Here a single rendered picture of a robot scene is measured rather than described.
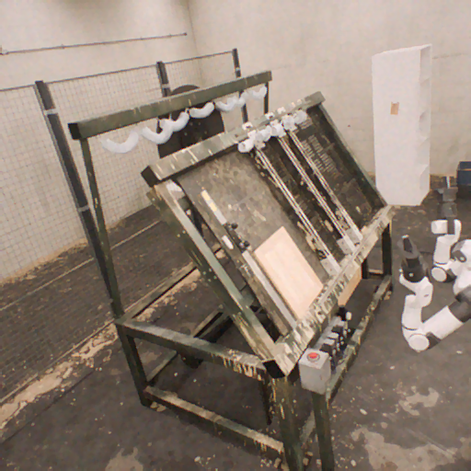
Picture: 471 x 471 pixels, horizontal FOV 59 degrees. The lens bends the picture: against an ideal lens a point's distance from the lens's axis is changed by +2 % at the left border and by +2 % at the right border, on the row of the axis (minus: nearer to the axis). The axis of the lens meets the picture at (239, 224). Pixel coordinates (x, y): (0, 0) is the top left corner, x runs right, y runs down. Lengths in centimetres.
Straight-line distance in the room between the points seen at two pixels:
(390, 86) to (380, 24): 168
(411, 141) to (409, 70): 89
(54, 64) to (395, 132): 504
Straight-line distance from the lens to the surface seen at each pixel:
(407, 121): 602
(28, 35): 710
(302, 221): 282
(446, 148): 748
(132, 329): 304
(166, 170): 218
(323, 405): 241
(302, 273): 269
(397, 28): 739
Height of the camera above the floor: 240
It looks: 22 degrees down
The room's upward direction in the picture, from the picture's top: 10 degrees counter-clockwise
